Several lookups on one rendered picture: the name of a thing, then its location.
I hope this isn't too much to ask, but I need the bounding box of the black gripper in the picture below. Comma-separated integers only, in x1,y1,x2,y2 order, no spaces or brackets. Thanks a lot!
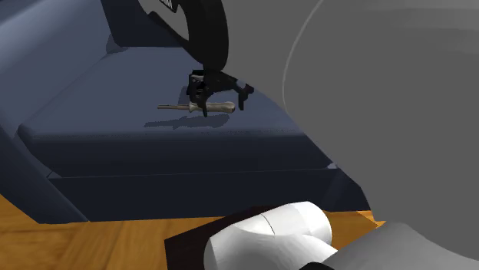
187,68,256,118

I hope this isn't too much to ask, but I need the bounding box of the dark blue sofa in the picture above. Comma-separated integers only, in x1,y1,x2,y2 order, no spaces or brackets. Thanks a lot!
0,0,372,226

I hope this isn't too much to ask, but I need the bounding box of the dark robot stand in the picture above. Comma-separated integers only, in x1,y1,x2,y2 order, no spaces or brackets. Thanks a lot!
164,205,279,270

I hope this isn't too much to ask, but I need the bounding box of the beige handled kitchen tool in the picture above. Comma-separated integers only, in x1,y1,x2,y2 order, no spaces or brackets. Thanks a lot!
157,100,237,114

